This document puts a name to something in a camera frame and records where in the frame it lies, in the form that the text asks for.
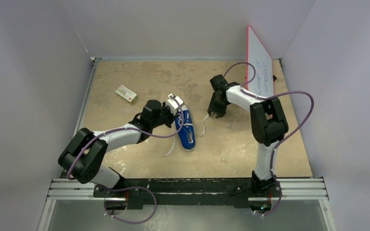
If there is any small white red box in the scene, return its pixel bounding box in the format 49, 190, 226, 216
115, 85, 138, 105

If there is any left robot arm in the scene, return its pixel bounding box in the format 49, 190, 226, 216
58, 95, 184, 197

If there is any white board red frame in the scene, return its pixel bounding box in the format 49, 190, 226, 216
245, 26, 274, 98

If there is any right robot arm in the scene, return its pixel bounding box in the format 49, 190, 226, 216
207, 75, 289, 196

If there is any white shoelace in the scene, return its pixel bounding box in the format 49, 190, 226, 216
161, 113, 211, 157

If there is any blue canvas sneaker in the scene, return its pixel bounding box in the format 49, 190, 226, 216
174, 105, 196, 151

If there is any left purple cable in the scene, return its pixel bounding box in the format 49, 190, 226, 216
66, 94, 185, 224

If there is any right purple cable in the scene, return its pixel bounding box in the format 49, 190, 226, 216
223, 62, 315, 218

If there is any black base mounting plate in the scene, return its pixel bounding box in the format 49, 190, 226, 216
93, 177, 281, 210

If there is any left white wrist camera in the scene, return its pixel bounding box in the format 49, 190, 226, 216
165, 93, 185, 115

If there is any purple cable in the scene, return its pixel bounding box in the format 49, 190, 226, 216
66, 94, 185, 224
223, 62, 315, 218

